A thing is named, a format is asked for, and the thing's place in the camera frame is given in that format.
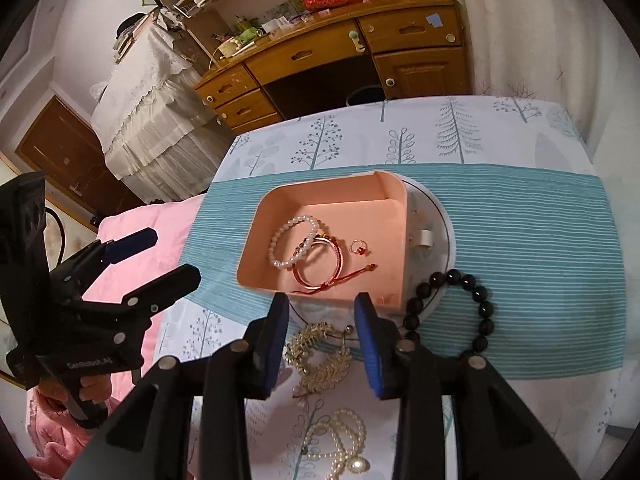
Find tree print tablecloth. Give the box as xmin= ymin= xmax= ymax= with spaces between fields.
xmin=150 ymin=95 xmax=623 ymax=480

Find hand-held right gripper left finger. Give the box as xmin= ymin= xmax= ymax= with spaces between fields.
xmin=62 ymin=292 xmax=292 ymax=480

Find white lace cover cloth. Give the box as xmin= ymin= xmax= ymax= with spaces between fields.
xmin=89 ymin=7 xmax=227 ymax=202

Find red cord bracelet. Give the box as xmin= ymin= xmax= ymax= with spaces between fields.
xmin=290 ymin=232 xmax=379 ymax=295

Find black cable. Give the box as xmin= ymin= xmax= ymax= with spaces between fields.
xmin=44 ymin=207 xmax=69 ymax=267

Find teal striped cloth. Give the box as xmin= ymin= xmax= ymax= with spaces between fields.
xmin=181 ymin=162 xmax=626 ymax=382

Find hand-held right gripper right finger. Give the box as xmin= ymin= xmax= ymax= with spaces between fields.
xmin=354 ymin=294 xmax=581 ymax=480

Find cream pearl necklace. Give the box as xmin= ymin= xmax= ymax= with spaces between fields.
xmin=300 ymin=407 xmax=372 ymax=480

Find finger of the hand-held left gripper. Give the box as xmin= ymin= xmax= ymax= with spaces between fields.
xmin=112 ymin=263 xmax=202 ymax=346
xmin=75 ymin=227 xmax=158 ymax=291

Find pink blanket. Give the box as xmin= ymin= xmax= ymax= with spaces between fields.
xmin=22 ymin=195 xmax=212 ymax=473

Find person's left hand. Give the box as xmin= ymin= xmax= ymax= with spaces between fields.
xmin=37 ymin=373 xmax=113 ymax=418

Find gold leaf necklace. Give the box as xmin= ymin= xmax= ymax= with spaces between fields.
xmin=285 ymin=322 xmax=357 ymax=397

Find wooden desk with drawers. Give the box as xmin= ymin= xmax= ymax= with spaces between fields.
xmin=192 ymin=0 xmax=474 ymax=135

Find white floral curtain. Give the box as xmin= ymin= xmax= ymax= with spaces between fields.
xmin=430 ymin=0 xmax=623 ymax=161

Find pink plastic box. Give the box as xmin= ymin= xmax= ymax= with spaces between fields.
xmin=235 ymin=171 xmax=412 ymax=311

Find white pearl bracelet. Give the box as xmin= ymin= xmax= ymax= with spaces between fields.
xmin=267 ymin=215 xmax=321 ymax=272

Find white round tray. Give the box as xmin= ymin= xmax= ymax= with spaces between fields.
xmin=399 ymin=175 xmax=457 ymax=322

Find black bag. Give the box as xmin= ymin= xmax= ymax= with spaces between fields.
xmin=115 ymin=12 xmax=151 ymax=41

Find brown wooden door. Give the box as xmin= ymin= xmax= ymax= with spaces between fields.
xmin=15 ymin=95 xmax=147 ymax=217

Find black bead bracelet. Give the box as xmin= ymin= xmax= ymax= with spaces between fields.
xmin=402 ymin=269 xmax=499 ymax=359

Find black wastebasket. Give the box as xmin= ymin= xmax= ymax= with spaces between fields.
xmin=345 ymin=85 xmax=387 ymax=107

